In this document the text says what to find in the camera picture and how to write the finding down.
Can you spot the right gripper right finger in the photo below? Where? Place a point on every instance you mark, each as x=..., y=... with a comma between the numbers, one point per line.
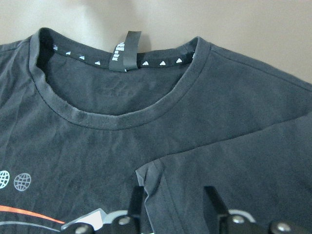
x=214, y=210

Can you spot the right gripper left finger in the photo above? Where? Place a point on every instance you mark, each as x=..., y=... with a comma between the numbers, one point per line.
x=134, y=214

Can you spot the black t-shirt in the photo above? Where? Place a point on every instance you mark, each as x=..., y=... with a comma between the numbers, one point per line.
x=77, y=137

